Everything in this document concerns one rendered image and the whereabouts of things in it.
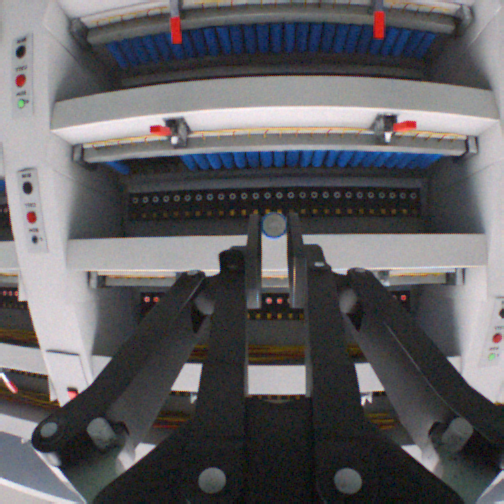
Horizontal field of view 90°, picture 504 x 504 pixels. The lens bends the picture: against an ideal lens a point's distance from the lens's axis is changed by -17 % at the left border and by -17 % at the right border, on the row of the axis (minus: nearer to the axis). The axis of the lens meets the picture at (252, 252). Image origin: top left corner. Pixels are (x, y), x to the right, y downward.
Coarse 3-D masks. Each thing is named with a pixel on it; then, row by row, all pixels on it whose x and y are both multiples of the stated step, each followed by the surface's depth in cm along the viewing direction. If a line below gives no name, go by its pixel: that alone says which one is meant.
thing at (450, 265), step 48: (96, 240) 40; (144, 240) 40; (192, 240) 39; (240, 240) 39; (336, 240) 38; (384, 240) 38; (432, 240) 37; (480, 240) 37; (96, 288) 48; (144, 288) 59; (288, 288) 57; (432, 288) 52; (480, 288) 38
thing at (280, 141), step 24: (120, 144) 40; (144, 144) 40; (168, 144) 40; (192, 144) 40; (216, 144) 39; (240, 144) 39; (264, 144) 39; (288, 144) 39; (312, 144) 38; (336, 144) 38; (360, 144) 38; (408, 144) 38; (432, 144) 37; (456, 144) 37
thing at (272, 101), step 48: (96, 96) 35; (144, 96) 35; (192, 96) 34; (240, 96) 34; (288, 96) 33; (336, 96) 33; (384, 96) 33; (432, 96) 32; (480, 96) 32; (48, 144) 35; (480, 144) 36
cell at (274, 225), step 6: (264, 216) 21; (270, 216) 20; (276, 216) 20; (282, 216) 20; (264, 222) 21; (270, 222) 20; (276, 222) 20; (282, 222) 20; (264, 228) 21; (270, 228) 20; (276, 228) 20; (282, 228) 20; (264, 234) 21; (270, 234) 21; (276, 234) 20; (282, 234) 20
